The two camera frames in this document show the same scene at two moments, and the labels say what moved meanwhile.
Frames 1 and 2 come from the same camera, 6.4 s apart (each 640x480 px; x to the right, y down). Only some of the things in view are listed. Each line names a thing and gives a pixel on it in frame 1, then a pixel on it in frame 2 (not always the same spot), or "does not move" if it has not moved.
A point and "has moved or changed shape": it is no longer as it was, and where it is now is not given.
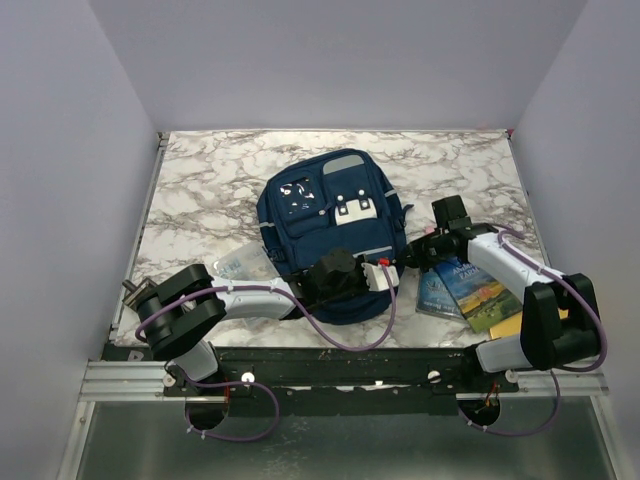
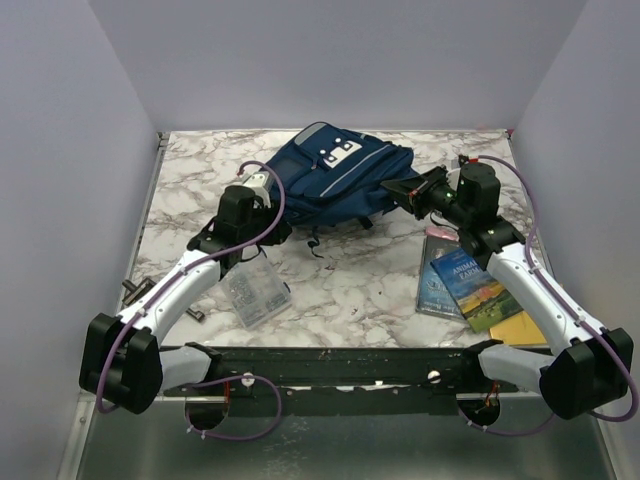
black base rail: [344, 382] does not move
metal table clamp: [146, 288] does not move
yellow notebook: [514, 327] does not move
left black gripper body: [356, 283] to [262, 219]
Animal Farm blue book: [482, 301] does not move
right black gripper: [414, 253] to [401, 190]
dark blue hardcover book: [433, 296] does not move
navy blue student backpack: [336, 198] has moved or changed shape
